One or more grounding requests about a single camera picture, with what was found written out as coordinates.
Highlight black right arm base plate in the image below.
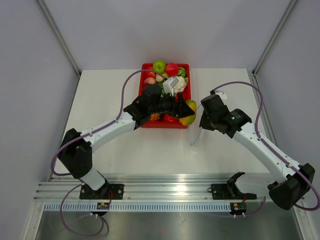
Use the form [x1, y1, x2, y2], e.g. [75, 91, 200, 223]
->
[207, 183, 257, 201]

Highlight red tomato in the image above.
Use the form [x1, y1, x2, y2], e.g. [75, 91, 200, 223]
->
[163, 113, 179, 123]

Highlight yellow orange mango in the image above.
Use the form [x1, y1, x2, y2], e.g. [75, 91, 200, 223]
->
[179, 99, 197, 126]

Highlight clear zip top bag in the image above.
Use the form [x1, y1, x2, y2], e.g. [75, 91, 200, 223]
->
[188, 104, 204, 147]

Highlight aluminium frame post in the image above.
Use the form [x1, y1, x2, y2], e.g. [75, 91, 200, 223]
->
[252, 0, 300, 78]
[35, 0, 82, 79]

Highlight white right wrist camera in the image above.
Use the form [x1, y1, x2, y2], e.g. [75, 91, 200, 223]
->
[215, 90, 228, 100]

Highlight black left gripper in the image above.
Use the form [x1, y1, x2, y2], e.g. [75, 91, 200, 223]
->
[149, 91, 194, 119]

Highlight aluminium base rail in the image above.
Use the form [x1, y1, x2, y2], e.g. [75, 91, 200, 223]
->
[33, 173, 306, 203]

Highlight red apple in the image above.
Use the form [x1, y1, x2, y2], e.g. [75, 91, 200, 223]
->
[165, 62, 179, 77]

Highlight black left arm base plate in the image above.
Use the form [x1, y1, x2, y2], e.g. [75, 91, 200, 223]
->
[79, 183, 124, 200]

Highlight white slotted cable duct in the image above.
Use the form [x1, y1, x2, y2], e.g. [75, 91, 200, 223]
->
[44, 201, 231, 213]

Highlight dark green round vegetable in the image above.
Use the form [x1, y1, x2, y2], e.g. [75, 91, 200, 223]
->
[177, 66, 187, 78]

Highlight red plastic tray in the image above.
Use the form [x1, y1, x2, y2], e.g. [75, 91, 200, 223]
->
[138, 63, 192, 129]

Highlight garlic bulb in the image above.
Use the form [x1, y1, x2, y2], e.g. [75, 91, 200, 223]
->
[155, 74, 164, 83]

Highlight left aluminium frame post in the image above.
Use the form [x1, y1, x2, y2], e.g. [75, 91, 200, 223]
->
[35, 0, 82, 79]

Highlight small pineapple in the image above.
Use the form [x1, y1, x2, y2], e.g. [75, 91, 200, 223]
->
[150, 113, 161, 122]

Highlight pink peach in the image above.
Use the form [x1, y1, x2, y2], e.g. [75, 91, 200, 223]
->
[142, 77, 157, 89]

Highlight right aluminium frame post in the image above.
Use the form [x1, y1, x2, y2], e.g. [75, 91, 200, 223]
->
[252, 0, 300, 78]

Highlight white cauliflower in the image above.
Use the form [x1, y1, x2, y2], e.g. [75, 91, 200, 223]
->
[173, 76, 187, 94]

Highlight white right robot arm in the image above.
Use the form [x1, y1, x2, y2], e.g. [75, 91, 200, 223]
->
[199, 94, 315, 210]

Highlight green apple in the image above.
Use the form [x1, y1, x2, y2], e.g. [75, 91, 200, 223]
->
[152, 60, 166, 74]

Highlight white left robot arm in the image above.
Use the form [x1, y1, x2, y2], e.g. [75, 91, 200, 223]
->
[57, 85, 195, 199]

